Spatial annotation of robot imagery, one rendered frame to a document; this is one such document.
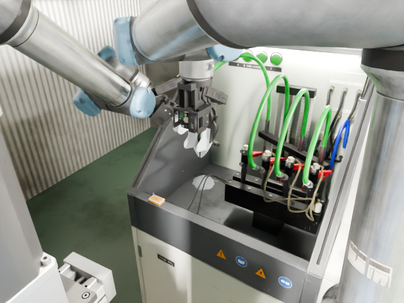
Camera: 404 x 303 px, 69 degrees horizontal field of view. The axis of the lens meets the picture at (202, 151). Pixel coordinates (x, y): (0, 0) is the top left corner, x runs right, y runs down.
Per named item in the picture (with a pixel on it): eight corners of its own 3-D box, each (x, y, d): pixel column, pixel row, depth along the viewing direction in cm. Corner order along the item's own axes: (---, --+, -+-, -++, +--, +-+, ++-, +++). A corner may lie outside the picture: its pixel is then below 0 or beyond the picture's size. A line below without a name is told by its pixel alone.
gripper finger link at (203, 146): (190, 164, 74) (189, 130, 70) (202, 154, 79) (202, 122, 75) (201, 168, 73) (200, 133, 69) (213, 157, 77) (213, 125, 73)
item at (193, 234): (138, 229, 115) (134, 196, 107) (146, 223, 118) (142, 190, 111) (297, 309, 85) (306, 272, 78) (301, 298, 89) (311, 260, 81)
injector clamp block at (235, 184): (223, 214, 116) (225, 183, 109) (235, 201, 124) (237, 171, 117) (311, 250, 100) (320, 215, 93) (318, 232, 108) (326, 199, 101)
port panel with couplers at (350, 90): (311, 150, 117) (326, 71, 103) (313, 147, 120) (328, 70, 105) (346, 159, 111) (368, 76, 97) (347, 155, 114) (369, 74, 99)
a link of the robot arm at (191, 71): (192, 53, 70) (222, 56, 66) (192, 73, 72) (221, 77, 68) (172, 58, 64) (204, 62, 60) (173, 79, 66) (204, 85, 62)
